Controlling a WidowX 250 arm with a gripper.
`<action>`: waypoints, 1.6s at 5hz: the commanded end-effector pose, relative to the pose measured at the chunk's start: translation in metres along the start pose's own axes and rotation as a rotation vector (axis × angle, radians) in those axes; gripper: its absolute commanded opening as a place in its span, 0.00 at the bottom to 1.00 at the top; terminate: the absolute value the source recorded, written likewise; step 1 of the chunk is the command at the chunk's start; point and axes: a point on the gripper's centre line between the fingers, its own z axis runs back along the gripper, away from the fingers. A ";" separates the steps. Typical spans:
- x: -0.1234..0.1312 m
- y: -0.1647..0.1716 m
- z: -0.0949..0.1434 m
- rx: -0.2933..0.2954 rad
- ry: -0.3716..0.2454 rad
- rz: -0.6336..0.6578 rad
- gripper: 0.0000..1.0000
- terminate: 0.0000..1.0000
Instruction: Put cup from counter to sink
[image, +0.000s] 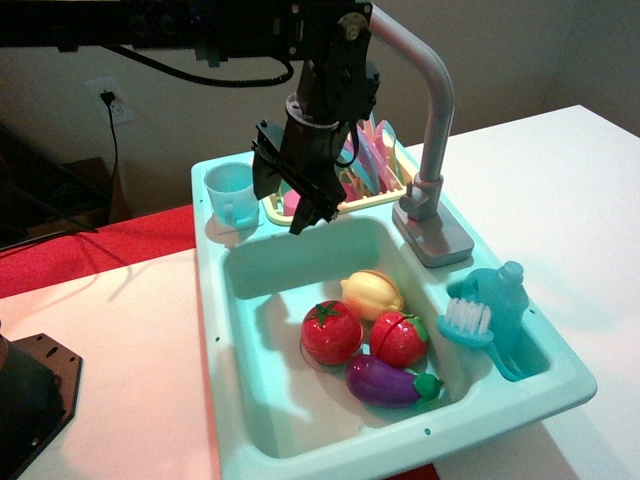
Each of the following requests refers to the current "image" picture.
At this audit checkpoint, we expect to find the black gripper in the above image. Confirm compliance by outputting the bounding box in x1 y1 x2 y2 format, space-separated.
252 94 346 235

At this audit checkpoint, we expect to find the translucent blue plastic cup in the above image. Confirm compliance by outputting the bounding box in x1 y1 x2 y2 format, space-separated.
204 162 259 230

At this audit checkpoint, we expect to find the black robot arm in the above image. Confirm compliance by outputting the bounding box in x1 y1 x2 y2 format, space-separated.
1 1 379 234

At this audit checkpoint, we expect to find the pink toy cup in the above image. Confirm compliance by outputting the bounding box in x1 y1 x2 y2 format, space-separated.
281 189 301 217

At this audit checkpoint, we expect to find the mint green toy sink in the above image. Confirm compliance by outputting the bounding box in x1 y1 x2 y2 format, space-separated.
190 144 599 474

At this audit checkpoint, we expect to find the yellow dish rack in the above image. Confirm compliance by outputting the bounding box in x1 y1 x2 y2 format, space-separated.
263 133 417 227

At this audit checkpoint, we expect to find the blue toy plate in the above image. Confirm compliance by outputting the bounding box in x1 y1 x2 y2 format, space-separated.
342 136 386 195

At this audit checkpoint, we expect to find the pink toy plate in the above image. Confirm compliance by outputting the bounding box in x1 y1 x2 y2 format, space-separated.
373 120 397 191

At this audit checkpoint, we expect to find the yellow toy lemon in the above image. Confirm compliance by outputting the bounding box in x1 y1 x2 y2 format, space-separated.
340 270 405 322

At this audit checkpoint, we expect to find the red toy tomato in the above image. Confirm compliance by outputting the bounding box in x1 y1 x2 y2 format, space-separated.
301 300 363 366

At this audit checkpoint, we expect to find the grey toy faucet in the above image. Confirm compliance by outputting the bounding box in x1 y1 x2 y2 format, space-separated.
370 6 474 268

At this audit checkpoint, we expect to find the red toy strawberry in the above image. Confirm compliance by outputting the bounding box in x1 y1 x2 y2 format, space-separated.
369 310 430 369

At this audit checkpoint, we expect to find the purple toy eggplant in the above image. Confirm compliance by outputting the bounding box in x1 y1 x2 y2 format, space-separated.
345 354 444 409

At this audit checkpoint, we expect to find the blue dish brush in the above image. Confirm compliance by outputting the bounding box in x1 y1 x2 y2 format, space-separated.
436 298 525 382

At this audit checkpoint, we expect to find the blue toy soap bottle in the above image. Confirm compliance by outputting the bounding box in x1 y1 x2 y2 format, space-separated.
460 261 529 360

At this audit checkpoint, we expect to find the red cloth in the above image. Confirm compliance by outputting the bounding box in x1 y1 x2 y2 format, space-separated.
1 205 195 298

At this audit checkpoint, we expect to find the white wall outlet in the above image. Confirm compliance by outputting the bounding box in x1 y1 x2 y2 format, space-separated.
84 76 135 126

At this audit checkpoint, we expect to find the black power cable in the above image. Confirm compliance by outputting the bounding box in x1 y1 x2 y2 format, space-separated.
74 90 121 266

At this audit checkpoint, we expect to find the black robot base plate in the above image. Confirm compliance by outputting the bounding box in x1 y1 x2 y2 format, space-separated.
1 333 83 479

